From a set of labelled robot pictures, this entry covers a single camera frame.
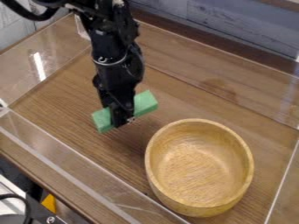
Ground brown wooden bowl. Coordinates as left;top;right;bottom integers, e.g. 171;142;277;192
145;118;255;217

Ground clear acrylic corner bracket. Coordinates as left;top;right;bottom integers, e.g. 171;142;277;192
75;14;90;41

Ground clear acrylic enclosure walls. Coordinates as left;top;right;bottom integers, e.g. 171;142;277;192
0;15;299;224

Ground green rectangular block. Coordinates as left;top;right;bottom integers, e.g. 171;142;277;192
91;90;159;133

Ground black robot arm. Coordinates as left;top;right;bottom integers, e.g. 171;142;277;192
0;0;146;128

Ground yellow and black device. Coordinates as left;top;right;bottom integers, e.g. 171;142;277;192
26;194;82;224

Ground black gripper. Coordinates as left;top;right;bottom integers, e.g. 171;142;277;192
91;46;146;129

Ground black cable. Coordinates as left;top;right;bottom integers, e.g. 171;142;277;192
0;192;34;224

